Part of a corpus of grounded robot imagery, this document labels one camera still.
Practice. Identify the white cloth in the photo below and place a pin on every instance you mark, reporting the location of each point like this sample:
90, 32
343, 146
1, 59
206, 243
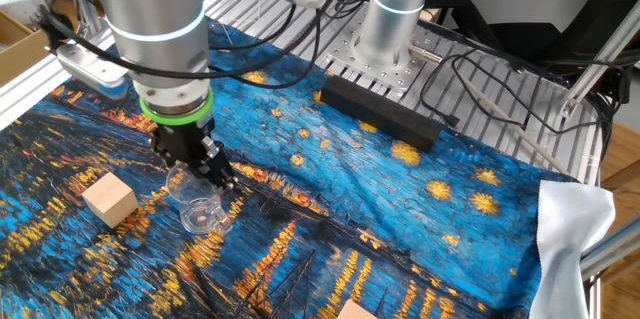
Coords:
570, 239

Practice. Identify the aluminium frame bar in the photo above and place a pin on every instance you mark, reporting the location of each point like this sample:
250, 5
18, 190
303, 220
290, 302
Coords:
610, 249

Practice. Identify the light wooden cube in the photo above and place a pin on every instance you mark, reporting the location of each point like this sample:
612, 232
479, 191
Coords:
110, 200
355, 311

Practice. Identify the slanted aluminium frame strut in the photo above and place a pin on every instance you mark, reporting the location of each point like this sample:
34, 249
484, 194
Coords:
600, 54

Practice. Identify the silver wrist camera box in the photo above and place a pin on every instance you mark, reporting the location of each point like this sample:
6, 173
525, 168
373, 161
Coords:
90, 70

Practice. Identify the starry night painting cloth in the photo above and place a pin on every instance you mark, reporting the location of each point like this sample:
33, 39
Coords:
350, 194

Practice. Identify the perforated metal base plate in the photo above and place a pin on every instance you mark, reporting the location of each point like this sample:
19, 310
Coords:
345, 56

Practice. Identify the brown cardboard box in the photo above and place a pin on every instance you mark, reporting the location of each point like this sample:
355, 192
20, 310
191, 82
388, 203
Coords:
20, 49

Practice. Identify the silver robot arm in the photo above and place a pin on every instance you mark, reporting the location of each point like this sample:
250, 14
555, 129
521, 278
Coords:
160, 9

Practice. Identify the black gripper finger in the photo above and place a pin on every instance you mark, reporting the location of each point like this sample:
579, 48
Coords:
159, 145
220, 166

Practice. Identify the thin white rod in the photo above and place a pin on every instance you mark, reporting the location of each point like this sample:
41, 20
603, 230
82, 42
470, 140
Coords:
515, 126

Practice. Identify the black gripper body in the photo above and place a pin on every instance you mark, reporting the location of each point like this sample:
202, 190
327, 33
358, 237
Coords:
182, 141

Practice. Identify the black foam block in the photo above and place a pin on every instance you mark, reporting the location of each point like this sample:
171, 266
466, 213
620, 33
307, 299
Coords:
382, 114

